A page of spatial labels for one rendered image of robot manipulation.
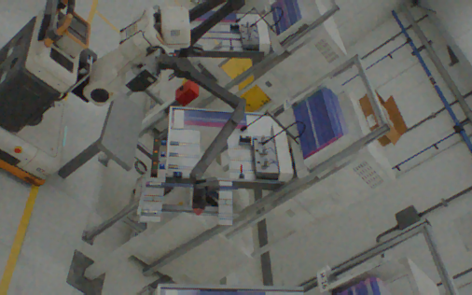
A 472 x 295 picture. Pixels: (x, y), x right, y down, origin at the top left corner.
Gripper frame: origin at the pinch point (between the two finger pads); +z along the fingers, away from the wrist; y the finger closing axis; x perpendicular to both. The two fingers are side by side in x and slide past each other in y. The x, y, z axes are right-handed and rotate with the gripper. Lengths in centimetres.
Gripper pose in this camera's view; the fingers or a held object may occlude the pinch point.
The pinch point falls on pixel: (198, 213)
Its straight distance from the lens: 290.0
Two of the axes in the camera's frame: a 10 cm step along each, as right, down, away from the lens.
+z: -0.6, 7.9, 6.0
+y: -0.2, -6.1, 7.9
